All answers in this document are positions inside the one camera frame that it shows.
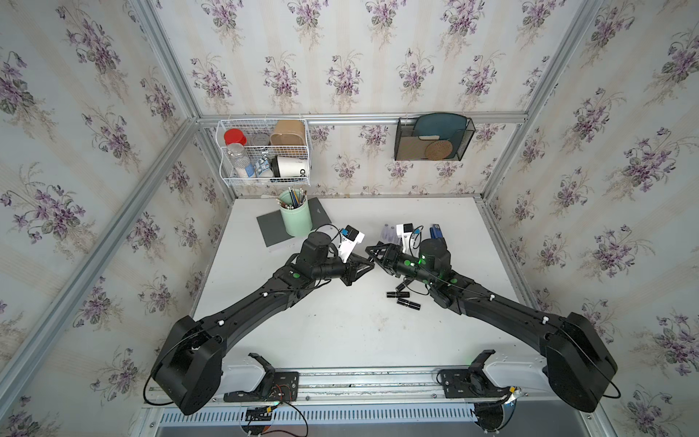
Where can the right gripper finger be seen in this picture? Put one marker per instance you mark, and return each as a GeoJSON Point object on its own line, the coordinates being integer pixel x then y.
{"type": "Point", "coordinates": [377, 248]}
{"type": "Point", "coordinates": [379, 257]}

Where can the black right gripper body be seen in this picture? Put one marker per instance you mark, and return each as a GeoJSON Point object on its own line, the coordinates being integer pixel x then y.
{"type": "Point", "coordinates": [397, 251]}

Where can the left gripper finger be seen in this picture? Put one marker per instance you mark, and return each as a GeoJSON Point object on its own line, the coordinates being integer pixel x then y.
{"type": "Point", "coordinates": [360, 262]}
{"type": "Point", "coordinates": [357, 273]}

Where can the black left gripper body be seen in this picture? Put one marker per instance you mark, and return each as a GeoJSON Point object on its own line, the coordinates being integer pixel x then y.
{"type": "Point", "coordinates": [349, 271]}

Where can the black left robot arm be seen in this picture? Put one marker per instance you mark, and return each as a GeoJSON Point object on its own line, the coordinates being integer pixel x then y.
{"type": "Point", "coordinates": [189, 368]}

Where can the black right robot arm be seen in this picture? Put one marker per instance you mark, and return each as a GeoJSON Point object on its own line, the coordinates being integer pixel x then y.
{"type": "Point", "coordinates": [578, 365]}

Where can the blue black stapler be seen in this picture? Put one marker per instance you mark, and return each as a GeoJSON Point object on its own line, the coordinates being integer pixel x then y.
{"type": "Point", "coordinates": [436, 232]}

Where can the green pen cup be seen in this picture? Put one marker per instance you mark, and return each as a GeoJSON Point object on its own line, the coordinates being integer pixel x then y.
{"type": "Point", "coordinates": [295, 212]}

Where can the white black cylinder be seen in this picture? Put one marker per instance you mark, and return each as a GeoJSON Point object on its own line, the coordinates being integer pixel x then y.
{"type": "Point", "coordinates": [286, 167]}

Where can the round cork coaster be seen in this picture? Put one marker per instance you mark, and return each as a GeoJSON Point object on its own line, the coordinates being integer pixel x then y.
{"type": "Point", "coordinates": [439, 150]}

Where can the teal plate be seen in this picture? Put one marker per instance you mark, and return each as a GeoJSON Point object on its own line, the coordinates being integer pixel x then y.
{"type": "Point", "coordinates": [446, 126]}

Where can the clear plastic bottle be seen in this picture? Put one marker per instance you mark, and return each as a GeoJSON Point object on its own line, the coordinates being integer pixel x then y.
{"type": "Point", "coordinates": [240, 161]}

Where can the red lid jar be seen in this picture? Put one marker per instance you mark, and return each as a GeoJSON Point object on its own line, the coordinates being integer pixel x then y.
{"type": "Point", "coordinates": [235, 136]}

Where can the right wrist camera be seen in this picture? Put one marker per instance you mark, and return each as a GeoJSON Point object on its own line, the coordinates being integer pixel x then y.
{"type": "Point", "coordinates": [410, 236]}

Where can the black mesh wall holder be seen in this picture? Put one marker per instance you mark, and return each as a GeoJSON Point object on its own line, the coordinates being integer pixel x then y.
{"type": "Point", "coordinates": [408, 147]}

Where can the white wire basket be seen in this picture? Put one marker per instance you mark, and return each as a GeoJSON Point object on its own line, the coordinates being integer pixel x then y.
{"type": "Point", "coordinates": [260, 152]}

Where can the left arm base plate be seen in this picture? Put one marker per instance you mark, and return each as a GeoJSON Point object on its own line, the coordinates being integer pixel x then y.
{"type": "Point", "coordinates": [278, 387]}

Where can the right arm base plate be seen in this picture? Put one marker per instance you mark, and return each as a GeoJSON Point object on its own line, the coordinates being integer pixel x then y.
{"type": "Point", "coordinates": [465, 383]}

